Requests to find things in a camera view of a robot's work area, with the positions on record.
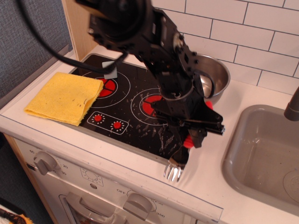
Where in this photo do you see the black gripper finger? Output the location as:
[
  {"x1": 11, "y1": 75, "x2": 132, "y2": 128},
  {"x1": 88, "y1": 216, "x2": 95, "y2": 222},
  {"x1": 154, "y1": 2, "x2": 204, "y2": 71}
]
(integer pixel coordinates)
[
  {"x1": 168, "y1": 124, "x2": 189, "y2": 163},
  {"x1": 188, "y1": 128, "x2": 207, "y2": 148}
]

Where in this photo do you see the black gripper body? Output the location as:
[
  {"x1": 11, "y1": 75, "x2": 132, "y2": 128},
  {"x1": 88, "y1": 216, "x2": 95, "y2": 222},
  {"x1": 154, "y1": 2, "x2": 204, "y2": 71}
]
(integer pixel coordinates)
[{"x1": 150, "y1": 90, "x2": 224, "y2": 135}]

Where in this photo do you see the red handled metal fork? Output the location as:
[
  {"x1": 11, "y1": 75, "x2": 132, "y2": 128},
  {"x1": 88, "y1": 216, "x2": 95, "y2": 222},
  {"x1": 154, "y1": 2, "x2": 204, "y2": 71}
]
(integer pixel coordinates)
[{"x1": 163, "y1": 100, "x2": 214, "y2": 182}]

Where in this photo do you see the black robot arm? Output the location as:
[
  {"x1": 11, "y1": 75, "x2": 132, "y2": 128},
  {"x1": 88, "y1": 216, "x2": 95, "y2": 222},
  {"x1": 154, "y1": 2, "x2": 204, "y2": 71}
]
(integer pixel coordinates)
[{"x1": 78, "y1": 0, "x2": 224, "y2": 163}]

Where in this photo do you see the black toy stove top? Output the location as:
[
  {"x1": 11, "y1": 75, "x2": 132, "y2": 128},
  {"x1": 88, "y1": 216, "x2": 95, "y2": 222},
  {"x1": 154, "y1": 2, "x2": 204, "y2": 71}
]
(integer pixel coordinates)
[{"x1": 69, "y1": 53, "x2": 209, "y2": 168}]

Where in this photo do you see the stainless steel pot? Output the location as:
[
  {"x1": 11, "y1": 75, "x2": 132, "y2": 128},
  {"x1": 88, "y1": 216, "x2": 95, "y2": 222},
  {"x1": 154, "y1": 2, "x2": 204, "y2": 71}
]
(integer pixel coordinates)
[{"x1": 196, "y1": 54, "x2": 230, "y2": 105}]

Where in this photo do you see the grey sink basin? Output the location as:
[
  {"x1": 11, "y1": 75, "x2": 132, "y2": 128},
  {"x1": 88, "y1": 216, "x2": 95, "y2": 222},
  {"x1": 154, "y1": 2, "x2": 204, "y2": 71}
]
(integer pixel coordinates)
[{"x1": 222, "y1": 105, "x2": 299, "y2": 216}]

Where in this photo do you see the right grey oven knob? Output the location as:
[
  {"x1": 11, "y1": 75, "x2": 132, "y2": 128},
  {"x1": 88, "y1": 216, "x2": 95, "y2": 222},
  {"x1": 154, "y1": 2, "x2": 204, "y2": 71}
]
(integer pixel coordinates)
[{"x1": 123, "y1": 193, "x2": 153, "y2": 221}]

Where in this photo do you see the grey oven knob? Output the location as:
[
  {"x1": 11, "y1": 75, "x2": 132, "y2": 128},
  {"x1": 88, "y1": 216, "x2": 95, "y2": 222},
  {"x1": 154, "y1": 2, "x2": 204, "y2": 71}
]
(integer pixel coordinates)
[
  {"x1": 34, "y1": 152, "x2": 57, "y2": 175},
  {"x1": 123, "y1": 193, "x2": 153, "y2": 221}
]

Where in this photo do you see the grey toy cube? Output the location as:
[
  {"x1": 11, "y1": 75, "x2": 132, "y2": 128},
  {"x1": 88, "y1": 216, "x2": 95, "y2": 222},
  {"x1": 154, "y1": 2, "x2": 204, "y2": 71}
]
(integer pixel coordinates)
[{"x1": 102, "y1": 61, "x2": 117, "y2": 80}]

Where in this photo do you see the grey faucet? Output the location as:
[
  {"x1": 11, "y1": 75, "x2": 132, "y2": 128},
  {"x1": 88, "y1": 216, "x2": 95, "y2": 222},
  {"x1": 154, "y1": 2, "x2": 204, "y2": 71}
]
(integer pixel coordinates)
[{"x1": 284, "y1": 87, "x2": 299, "y2": 121}]

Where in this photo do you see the yellow folded cloth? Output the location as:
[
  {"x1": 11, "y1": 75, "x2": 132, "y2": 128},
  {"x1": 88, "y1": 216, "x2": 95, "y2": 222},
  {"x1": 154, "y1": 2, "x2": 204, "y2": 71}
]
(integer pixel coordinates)
[{"x1": 24, "y1": 72, "x2": 104, "y2": 126}]

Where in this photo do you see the left grey oven knob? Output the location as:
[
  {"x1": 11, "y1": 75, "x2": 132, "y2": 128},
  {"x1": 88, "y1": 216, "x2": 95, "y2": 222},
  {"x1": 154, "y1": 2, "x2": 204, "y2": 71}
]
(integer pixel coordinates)
[{"x1": 34, "y1": 152, "x2": 57, "y2": 175}]

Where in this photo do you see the orange cloth at corner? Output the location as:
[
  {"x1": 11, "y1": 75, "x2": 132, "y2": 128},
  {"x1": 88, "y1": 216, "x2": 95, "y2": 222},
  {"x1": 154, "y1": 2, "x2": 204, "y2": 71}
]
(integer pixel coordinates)
[{"x1": 0, "y1": 209, "x2": 33, "y2": 224}]

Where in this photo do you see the grey oven door handle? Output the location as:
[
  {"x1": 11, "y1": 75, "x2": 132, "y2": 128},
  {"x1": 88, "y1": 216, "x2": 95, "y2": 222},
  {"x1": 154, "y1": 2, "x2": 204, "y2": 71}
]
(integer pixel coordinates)
[{"x1": 65, "y1": 192, "x2": 128, "y2": 224}]

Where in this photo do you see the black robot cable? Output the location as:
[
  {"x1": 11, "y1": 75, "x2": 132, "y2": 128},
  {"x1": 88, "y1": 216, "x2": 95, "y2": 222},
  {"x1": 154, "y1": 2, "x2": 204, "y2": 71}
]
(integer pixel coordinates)
[{"x1": 15, "y1": 0, "x2": 216, "y2": 98}]

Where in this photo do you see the wooden side post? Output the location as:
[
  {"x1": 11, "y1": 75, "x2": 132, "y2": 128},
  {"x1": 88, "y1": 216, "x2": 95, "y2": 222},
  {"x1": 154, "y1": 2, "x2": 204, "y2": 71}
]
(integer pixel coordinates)
[{"x1": 61, "y1": 0, "x2": 97, "y2": 61}]

